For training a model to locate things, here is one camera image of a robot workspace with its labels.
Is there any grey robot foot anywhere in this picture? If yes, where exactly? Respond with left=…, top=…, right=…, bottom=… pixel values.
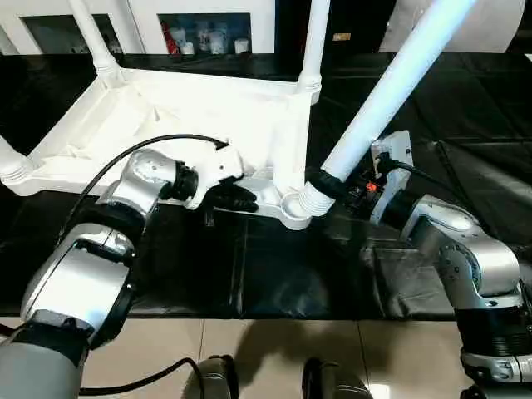
left=195, top=353, right=240, bottom=399
left=303, top=357, right=371, bottom=399

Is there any grey right robot foot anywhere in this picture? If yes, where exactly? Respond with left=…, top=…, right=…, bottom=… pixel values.
left=303, top=357, right=371, bottom=399

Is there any white plastic table leg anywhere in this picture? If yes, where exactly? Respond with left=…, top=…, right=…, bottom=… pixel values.
left=68, top=0, right=126, bottom=91
left=299, top=0, right=333, bottom=105
left=0, top=132, right=35, bottom=187
left=299, top=0, right=478, bottom=220

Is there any black work mat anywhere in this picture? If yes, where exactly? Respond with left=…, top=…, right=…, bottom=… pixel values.
left=0, top=49, right=532, bottom=321

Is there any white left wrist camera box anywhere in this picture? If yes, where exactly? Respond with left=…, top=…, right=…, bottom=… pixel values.
left=186, top=143, right=247, bottom=211

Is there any white glass door cabinet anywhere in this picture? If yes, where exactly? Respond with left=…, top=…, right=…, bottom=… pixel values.
left=0, top=0, right=278, bottom=55

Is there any white plastic table top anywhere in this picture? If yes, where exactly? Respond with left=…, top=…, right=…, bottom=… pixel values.
left=0, top=66, right=333, bottom=232

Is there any black box with gold label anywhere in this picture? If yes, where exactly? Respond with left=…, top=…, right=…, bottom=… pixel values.
left=273, top=0, right=400, bottom=55

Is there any grey left robot foot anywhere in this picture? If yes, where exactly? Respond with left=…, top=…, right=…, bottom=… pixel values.
left=195, top=353, right=240, bottom=399

